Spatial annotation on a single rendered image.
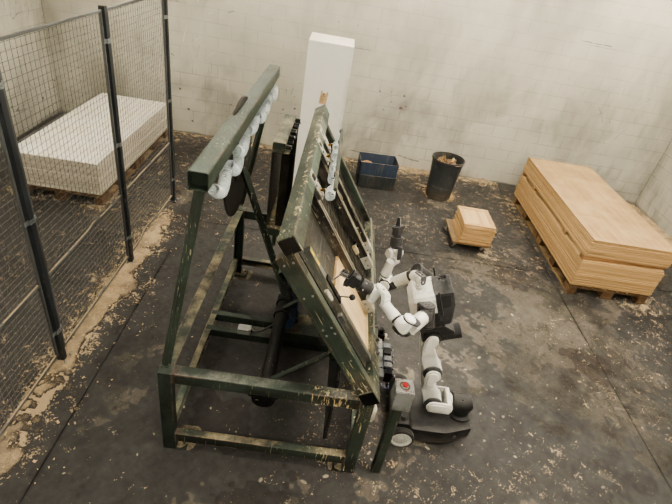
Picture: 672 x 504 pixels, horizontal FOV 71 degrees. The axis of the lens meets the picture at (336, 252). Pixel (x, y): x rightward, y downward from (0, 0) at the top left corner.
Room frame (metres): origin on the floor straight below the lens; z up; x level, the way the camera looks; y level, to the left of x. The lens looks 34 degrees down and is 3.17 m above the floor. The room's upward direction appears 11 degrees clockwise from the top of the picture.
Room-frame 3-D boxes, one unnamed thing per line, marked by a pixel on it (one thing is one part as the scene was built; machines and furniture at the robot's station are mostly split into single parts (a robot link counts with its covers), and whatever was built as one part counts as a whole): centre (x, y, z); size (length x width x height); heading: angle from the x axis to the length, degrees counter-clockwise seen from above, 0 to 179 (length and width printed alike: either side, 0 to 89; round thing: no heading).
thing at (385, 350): (2.46, -0.49, 0.69); 0.50 x 0.14 x 0.24; 3
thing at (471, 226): (5.64, -1.71, 0.20); 0.61 x 0.53 x 0.40; 4
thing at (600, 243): (6.05, -3.29, 0.39); 2.46 x 1.05 x 0.78; 4
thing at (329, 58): (6.59, 0.55, 1.03); 0.61 x 0.58 x 2.05; 4
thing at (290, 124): (3.76, 0.58, 1.38); 0.70 x 0.15 x 0.85; 3
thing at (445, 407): (2.54, -1.01, 0.28); 0.21 x 0.20 x 0.13; 93
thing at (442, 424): (2.54, -0.98, 0.19); 0.64 x 0.52 x 0.33; 93
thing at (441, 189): (6.92, -1.43, 0.33); 0.52 x 0.51 x 0.65; 4
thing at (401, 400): (2.02, -0.58, 0.84); 0.12 x 0.12 x 0.18; 3
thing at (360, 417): (3.02, 0.32, 0.41); 2.20 x 1.38 x 0.83; 3
